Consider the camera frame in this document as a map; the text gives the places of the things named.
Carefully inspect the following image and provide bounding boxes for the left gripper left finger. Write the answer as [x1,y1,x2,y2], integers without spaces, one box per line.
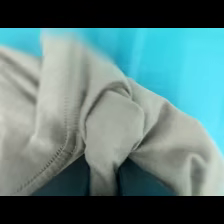
[31,153,92,197]

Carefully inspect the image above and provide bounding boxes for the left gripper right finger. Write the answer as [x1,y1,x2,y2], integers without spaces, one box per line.
[117,156,178,197]

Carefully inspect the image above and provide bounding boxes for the tan T-shirt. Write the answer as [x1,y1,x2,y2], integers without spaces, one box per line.
[0,31,224,197]

